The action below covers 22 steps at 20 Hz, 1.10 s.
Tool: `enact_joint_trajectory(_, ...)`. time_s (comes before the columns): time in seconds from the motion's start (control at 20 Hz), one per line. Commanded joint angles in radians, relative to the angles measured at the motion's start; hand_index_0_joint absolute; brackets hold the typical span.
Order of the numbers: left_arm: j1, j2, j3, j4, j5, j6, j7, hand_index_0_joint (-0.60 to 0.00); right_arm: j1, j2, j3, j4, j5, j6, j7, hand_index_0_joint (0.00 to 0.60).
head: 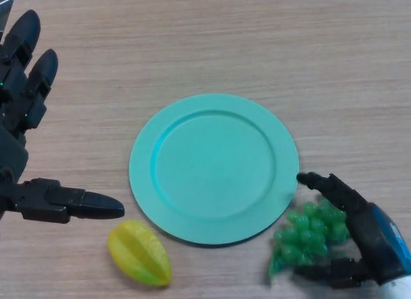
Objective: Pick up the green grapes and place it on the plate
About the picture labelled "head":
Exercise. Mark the round teal plate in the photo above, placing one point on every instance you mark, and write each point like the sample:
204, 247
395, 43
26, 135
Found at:
212, 170

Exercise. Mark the green grape bunch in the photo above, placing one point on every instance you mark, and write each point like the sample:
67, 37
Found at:
305, 238

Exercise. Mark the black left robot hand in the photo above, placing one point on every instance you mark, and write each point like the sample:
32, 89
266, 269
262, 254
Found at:
13, 145

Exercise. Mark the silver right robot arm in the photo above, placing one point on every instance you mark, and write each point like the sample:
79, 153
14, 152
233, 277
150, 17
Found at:
399, 289

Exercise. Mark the yellow starfruit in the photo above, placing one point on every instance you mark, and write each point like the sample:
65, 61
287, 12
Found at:
138, 251

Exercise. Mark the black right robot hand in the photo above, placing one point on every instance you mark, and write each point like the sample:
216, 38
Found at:
375, 241

